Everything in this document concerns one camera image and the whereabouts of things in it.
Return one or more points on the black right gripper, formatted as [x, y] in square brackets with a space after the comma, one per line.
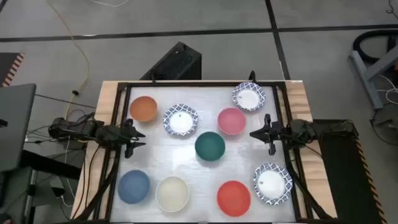
[278, 133]

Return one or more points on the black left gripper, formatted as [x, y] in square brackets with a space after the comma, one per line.
[119, 137]

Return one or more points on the orange bowl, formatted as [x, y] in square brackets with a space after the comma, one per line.
[143, 108]

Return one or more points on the pink bowl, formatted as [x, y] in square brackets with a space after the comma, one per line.
[231, 121]

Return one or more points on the blue patterned paper plate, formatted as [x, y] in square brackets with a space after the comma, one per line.
[272, 183]
[180, 119]
[248, 96]

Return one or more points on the blue bowl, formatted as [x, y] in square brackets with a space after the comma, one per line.
[133, 186]

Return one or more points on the dark green bowl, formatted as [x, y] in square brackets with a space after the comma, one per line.
[210, 146]

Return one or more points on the red bowl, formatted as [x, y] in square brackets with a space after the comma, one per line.
[234, 198]

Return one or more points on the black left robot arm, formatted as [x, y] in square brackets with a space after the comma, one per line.
[77, 129]

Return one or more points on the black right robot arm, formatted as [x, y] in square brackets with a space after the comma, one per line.
[326, 127]

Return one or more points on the cream bowl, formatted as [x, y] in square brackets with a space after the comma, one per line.
[172, 194]

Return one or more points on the black computer tower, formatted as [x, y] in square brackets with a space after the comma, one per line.
[177, 62]

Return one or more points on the large hazard-striped black mat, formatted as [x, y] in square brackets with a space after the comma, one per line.
[342, 174]

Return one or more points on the grey metal stand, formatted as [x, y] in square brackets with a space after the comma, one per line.
[367, 81]

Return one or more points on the grey monitor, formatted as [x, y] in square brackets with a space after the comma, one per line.
[15, 124]

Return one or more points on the small hazard-striped floor mat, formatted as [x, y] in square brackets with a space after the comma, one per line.
[7, 67]

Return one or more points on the black aluminium table frame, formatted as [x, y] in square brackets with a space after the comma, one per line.
[202, 84]

